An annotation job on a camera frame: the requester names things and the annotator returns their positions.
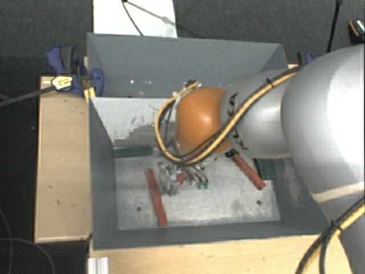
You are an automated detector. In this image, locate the red-brown flat block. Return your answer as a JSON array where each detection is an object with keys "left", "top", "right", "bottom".
[
  {"left": 144, "top": 168, "right": 168, "bottom": 227},
  {"left": 230, "top": 153, "right": 267, "bottom": 191}
]

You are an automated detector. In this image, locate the dark green flat block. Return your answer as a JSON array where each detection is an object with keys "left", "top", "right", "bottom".
[
  {"left": 113, "top": 144, "right": 154, "bottom": 158},
  {"left": 253, "top": 158, "right": 276, "bottom": 180}
]

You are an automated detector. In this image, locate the pale wood flat board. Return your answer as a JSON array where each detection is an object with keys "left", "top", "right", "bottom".
[{"left": 34, "top": 75, "right": 94, "bottom": 244}]

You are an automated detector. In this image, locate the grey metal bin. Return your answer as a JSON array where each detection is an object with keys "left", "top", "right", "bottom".
[{"left": 86, "top": 32, "right": 332, "bottom": 251}]

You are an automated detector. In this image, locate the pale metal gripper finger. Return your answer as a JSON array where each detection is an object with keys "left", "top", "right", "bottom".
[
  {"left": 167, "top": 180, "right": 180, "bottom": 198},
  {"left": 157, "top": 161, "right": 172, "bottom": 192}
]

